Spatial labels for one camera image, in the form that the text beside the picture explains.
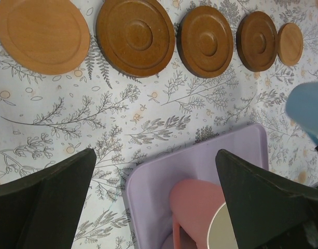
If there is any light wooden coaster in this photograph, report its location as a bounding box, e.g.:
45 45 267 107
0 1 90 75
278 23 303 66

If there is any light blue mug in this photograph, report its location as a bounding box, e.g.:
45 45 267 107
285 81 318 146

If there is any dark brown saucer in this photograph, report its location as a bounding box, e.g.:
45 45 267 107
95 1 175 78
176 6 233 78
236 11 278 72

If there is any dark brown right saucer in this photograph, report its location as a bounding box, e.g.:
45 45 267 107
236 11 278 72

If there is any dark brown left saucer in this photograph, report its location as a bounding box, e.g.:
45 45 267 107
95 1 175 78

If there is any lilac plastic tray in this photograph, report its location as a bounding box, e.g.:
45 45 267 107
125 123 269 248

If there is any pink mug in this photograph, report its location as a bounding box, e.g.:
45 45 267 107
169 179 238 248

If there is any dark brown middle saucer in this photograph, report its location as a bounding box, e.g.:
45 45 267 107
176 6 233 78

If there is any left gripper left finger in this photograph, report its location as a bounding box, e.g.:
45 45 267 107
0 148 96 248

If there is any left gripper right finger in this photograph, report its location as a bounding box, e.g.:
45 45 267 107
215 149 318 248

